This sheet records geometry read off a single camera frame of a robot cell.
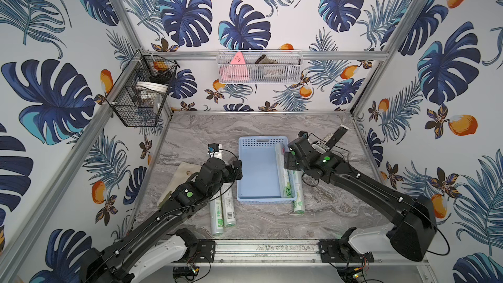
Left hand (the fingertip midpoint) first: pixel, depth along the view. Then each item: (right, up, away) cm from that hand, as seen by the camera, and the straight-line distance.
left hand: (233, 160), depth 75 cm
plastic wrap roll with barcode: (-3, -17, +9) cm, 19 cm away
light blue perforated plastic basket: (+11, -13, +17) cm, 24 cm away
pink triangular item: (0, +39, +15) cm, 42 cm away
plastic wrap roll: (-7, -20, +7) cm, 22 cm away
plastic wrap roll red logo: (+24, -11, +15) cm, 31 cm away
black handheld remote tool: (+50, +7, +33) cm, 60 cm away
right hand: (+25, 0, +7) cm, 26 cm away
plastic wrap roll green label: (+27, -19, +7) cm, 34 cm away
